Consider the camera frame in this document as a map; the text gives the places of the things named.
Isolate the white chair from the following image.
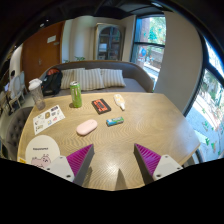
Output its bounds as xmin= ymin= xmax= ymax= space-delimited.
xmin=9 ymin=71 xmax=23 ymax=110

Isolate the grey tufted chair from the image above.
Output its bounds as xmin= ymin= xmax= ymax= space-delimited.
xmin=3 ymin=107 xmax=32 ymax=161

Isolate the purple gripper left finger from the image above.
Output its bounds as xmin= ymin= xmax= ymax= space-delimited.
xmin=45 ymin=144 xmax=94 ymax=186

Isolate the green drink can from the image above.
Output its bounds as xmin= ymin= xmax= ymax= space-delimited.
xmin=70 ymin=81 xmax=82 ymax=108

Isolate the brown wooden door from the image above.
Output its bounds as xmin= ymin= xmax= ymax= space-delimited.
xmin=22 ymin=22 xmax=64 ymax=85

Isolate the wooden glass cabinet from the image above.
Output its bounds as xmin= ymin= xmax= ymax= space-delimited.
xmin=94 ymin=23 xmax=125 ymax=61

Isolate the green candy pack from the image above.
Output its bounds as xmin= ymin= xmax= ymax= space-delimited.
xmin=106 ymin=117 xmax=124 ymax=127

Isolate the striped right pillow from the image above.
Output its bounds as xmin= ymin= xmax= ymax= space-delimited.
xmin=101 ymin=69 xmax=126 ymax=88

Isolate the striped left pillow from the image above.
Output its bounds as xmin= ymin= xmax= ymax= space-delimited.
xmin=61 ymin=68 xmax=83 ymax=89

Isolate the striped pillow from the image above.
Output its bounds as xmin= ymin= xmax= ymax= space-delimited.
xmin=61 ymin=68 xmax=83 ymax=89
xmin=101 ymin=69 xmax=126 ymax=88
xmin=74 ymin=68 xmax=104 ymax=91

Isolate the striped middle pillow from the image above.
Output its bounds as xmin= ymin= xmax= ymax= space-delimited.
xmin=74 ymin=68 xmax=104 ymax=91

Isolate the white yellow squeeze bottle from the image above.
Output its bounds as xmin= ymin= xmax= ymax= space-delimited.
xmin=114 ymin=94 xmax=125 ymax=110

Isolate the clear shaker bottle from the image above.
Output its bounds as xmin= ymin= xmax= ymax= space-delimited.
xmin=29 ymin=78 xmax=45 ymax=110

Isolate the pink computer mouse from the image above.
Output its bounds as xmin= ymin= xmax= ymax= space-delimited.
xmin=76 ymin=119 xmax=98 ymax=136

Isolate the white sticker sheet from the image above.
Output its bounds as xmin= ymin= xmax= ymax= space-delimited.
xmin=33 ymin=105 xmax=65 ymax=135

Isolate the grey sofa bench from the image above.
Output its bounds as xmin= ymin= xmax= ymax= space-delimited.
xmin=38 ymin=59 xmax=155 ymax=98

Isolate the black orange backpack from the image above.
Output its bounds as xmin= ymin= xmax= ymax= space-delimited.
xmin=41 ymin=68 xmax=62 ymax=96

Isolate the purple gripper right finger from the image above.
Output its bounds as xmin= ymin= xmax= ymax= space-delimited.
xmin=134 ymin=143 xmax=182 ymax=184

